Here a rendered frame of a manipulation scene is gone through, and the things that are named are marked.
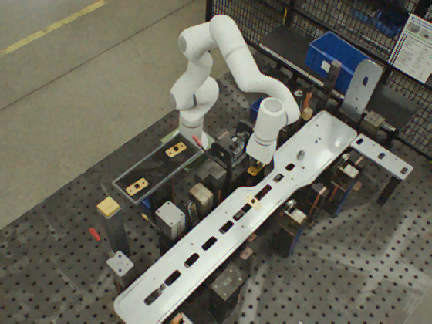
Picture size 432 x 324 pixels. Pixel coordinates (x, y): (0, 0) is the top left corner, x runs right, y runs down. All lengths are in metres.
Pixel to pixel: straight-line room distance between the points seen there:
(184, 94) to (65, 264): 0.94
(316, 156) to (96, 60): 2.43
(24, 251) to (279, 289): 1.18
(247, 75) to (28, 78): 2.72
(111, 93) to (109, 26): 0.83
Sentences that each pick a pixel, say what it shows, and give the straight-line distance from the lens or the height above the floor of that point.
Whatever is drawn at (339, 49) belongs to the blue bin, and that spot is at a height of 1.10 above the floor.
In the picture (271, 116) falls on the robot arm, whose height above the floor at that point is 1.57.
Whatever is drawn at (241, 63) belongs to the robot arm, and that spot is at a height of 1.62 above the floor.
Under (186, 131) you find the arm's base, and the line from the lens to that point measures 2.24.
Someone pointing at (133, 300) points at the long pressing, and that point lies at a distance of 1.78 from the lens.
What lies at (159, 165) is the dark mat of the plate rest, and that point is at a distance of 1.86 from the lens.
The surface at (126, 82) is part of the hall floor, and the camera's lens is 3.84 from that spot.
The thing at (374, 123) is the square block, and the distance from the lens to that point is 2.30.
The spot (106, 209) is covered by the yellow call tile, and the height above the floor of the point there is 1.16.
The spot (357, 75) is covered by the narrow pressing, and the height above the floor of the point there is 1.23.
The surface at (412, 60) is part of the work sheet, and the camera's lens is 2.42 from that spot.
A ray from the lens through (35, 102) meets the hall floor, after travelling 3.83.
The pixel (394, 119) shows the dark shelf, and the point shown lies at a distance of 2.40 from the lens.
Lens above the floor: 2.68
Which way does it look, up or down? 55 degrees down
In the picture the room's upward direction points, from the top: 5 degrees clockwise
